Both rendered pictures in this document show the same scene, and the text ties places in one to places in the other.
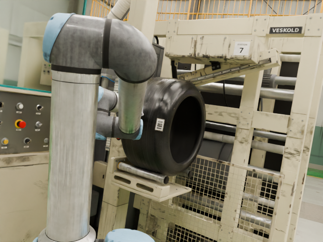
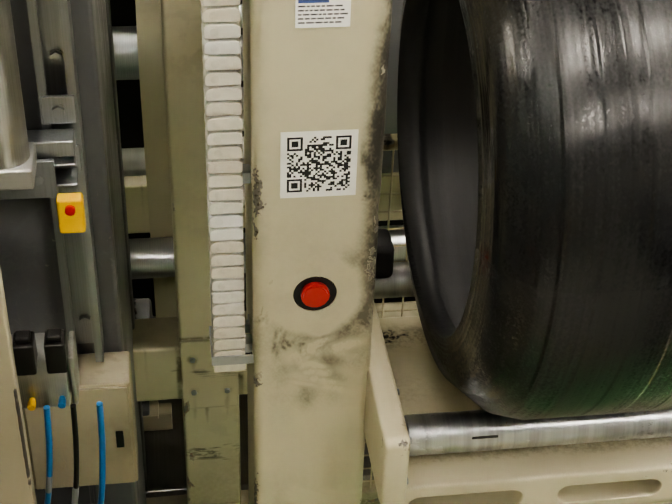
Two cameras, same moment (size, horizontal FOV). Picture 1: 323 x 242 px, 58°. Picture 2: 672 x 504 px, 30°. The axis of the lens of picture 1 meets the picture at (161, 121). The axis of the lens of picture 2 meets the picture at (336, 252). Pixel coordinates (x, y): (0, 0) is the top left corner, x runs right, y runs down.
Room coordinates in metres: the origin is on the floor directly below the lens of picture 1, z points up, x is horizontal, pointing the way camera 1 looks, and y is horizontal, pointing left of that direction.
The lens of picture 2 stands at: (1.06, 0.93, 1.86)
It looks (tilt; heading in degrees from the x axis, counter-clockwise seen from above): 36 degrees down; 318
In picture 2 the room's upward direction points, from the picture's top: 2 degrees clockwise
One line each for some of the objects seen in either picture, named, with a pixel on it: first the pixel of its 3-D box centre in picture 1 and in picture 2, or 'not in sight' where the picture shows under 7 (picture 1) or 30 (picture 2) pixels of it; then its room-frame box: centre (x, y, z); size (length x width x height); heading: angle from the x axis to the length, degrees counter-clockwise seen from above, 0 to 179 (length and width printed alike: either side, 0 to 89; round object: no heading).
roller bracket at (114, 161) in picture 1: (132, 163); (368, 353); (1.88, 0.14, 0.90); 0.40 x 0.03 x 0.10; 147
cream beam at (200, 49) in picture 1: (213, 51); not in sight; (1.96, -0.27, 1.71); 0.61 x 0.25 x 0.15; 57
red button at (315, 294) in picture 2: not in sight; (314, 292); (1.85, 0.25, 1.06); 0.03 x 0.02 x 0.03; 57
